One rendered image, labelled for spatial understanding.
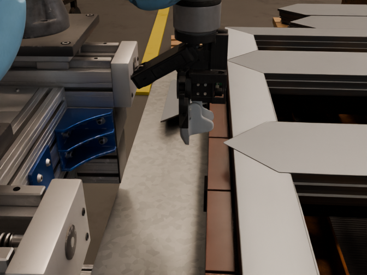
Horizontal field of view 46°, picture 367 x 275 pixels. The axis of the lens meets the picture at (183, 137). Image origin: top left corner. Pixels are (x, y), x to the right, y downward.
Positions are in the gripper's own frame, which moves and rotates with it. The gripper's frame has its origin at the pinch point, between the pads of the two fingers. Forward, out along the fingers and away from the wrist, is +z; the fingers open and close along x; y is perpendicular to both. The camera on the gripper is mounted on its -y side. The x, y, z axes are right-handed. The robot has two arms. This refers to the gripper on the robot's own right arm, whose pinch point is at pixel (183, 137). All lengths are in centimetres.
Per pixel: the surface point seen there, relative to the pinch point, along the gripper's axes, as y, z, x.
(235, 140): 9.5, 0.5, 0.4
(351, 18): 57, 2, 98
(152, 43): -51, 85, 324
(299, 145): 20.8, 0.5, -0.7
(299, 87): 27.1, 4.0, 34.4
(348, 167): 27.8, 0.6, -7.3
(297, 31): 33, 1, 73
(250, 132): 12.4, 0.5, 3.5
